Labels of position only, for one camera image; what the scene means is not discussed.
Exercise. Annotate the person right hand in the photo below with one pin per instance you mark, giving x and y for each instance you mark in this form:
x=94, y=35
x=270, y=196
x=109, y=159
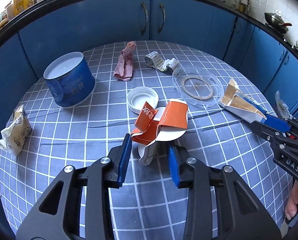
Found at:
x=291, y=207

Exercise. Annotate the white plastic cap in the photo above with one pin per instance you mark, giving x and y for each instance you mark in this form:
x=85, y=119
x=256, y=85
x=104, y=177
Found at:
x=138, y=96

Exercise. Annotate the blue white torn carton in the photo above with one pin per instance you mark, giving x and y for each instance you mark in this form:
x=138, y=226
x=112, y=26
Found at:
x=238, y=103

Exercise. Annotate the pink crumpled wrapper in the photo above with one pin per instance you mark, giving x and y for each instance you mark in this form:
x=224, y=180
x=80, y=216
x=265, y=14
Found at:
x=125, y=65

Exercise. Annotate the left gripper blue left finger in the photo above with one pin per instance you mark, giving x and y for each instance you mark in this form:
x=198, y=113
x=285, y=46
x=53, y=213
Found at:
x=123, y=157

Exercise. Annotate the cream yellow snack bag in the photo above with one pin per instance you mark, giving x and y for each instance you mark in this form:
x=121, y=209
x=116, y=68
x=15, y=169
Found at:
x=14, y=136

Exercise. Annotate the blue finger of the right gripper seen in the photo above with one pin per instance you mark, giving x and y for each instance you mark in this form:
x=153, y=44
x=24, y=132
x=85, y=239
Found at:
x=276, y=123

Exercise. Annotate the clear plastic lid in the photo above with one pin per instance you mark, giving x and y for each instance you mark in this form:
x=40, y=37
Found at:
x=198, y=86

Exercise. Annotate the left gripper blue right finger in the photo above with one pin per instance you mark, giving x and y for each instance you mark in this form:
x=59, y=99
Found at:
x=174, y=162

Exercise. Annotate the blue paper tub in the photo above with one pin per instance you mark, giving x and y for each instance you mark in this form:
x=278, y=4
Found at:
x=69, y=79

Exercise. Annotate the white printed crumpled wrapper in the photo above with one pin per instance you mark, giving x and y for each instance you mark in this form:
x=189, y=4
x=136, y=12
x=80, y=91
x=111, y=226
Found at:
x=154, y=60

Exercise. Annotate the black wok with lid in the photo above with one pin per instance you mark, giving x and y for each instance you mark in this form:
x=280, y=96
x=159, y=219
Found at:
x=275, y=20

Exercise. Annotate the orange paper carton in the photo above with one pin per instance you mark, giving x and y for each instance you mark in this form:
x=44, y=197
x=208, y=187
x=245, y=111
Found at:
x=163, y=124

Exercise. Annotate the blue kitchen cabinets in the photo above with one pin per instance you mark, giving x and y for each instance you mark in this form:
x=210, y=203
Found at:
x=55, y=27

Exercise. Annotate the yellow oil bottle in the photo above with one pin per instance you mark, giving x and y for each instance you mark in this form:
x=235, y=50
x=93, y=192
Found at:
x=21, y=5

